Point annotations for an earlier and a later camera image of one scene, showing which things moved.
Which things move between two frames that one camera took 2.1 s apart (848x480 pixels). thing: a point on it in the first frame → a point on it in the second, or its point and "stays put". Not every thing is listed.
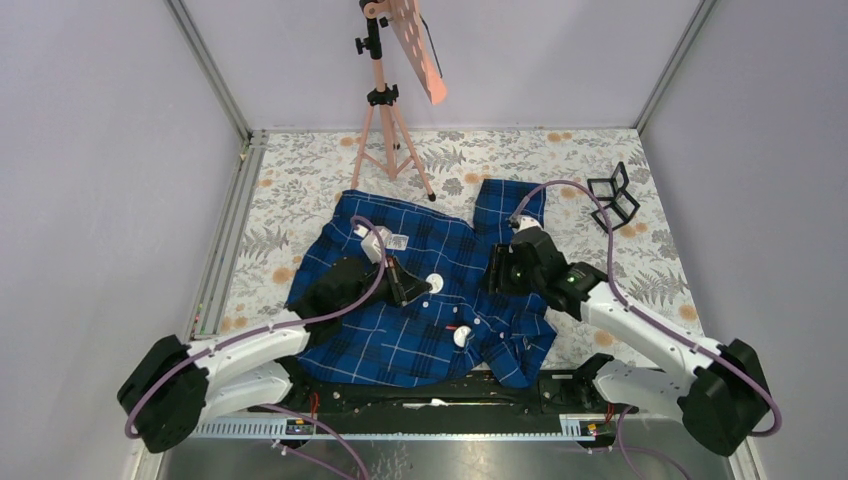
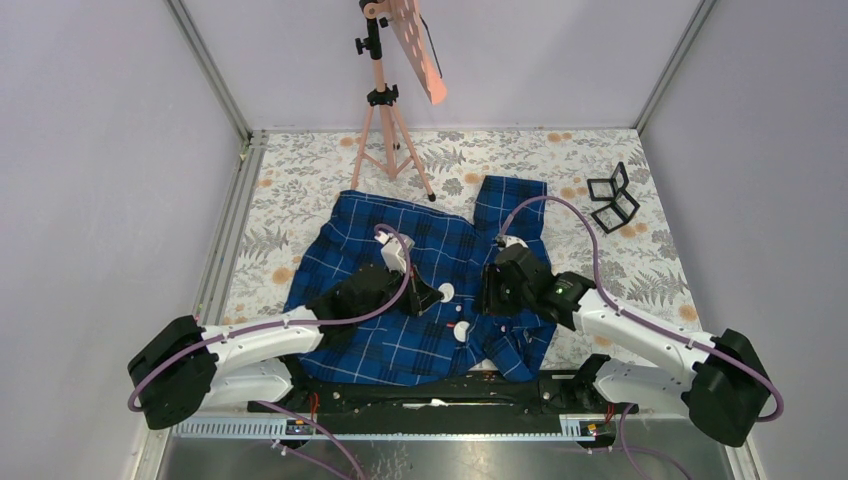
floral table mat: x=614 y=233 stays put
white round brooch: x=437 y=282 → x=448 y=292
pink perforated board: x=406 y=16 stays put
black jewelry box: x=621 y=207 stays put
